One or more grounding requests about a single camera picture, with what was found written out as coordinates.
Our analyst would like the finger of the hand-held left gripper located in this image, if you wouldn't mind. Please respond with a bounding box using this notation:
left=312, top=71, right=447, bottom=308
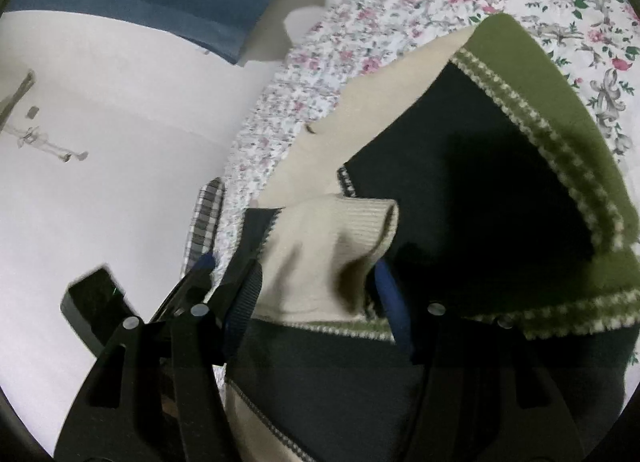
left=154, top=251, right=217, bottom=321

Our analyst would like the green beige navy knit sweater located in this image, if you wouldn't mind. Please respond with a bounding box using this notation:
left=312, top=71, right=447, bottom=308
left=222, top=12, right=640, bottom=462

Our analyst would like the metal wall hook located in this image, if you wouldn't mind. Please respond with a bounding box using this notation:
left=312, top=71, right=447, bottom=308
left=2, top=125, right=89, bottom=164

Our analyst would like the floral bedsheet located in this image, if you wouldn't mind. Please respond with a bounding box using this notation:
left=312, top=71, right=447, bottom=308
left=212, top=0, right=640, bottom=293

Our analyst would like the wooden wall strip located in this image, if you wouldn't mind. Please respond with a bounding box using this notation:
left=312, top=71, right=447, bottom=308
left=0, top=70, right=36, bottom=125

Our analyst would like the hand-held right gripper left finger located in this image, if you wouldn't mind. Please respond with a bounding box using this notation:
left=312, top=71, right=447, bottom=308
left=54, top=262, right=264, bottom=462

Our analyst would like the plaid cloth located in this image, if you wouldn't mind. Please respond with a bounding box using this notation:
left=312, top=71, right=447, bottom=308
left=182, top=177, right=224, bottom=274

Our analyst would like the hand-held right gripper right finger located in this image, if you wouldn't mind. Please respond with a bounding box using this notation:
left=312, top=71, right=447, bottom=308
left=374, top=259, right=587, bottom=462

